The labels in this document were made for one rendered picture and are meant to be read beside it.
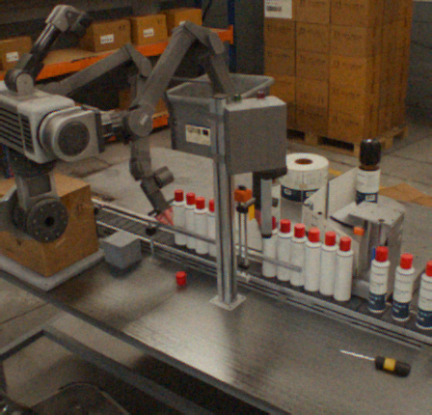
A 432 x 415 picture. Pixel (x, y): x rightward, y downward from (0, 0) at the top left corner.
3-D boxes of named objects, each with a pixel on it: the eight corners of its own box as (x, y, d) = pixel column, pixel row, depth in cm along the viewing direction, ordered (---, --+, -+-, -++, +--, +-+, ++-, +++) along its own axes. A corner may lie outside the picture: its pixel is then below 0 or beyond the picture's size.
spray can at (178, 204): (192, 241, 224) (189, 189, 216) (183, 247, 220) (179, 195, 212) (181, 237, 227) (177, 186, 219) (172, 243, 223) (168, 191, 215)
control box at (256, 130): (286, 167, 177) (286, 103, 169) (230, 176, 173) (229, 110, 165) (273, 155, 186) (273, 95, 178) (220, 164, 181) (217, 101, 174)
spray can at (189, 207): (203, 245, 221) (201, 193, 213) (194, 251, 217) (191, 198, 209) (193, 241, 224) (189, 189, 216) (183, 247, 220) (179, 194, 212)
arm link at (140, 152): (125, 67, 231) (139, 57, 222) (139, 69, 234) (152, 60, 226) (126, 178, 225) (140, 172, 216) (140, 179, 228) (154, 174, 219)
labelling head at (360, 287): (398, 285, 191) (406, 211, 180) (381, 304, 181) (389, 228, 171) (358, 272, 199) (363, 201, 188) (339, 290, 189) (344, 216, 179)
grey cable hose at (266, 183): (275, 235, 184) (275, 170, 175) (268, 240, 181) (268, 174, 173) (264, 233, 186) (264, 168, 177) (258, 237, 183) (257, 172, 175)
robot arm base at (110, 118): (84, 147, 169) (78, 105, 164) (108, 140, 173) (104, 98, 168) (100, 154, 163) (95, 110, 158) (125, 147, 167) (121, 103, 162)
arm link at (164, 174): (128, 168, 225) (139, 163, 218) (151, 155, 231) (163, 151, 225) (143, 197, 227) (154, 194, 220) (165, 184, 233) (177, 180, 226)
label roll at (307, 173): (327, 205, 248) (328, 171, 242) (278, 203, 251) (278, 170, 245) (327, 185, 266) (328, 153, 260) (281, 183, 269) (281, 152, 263)
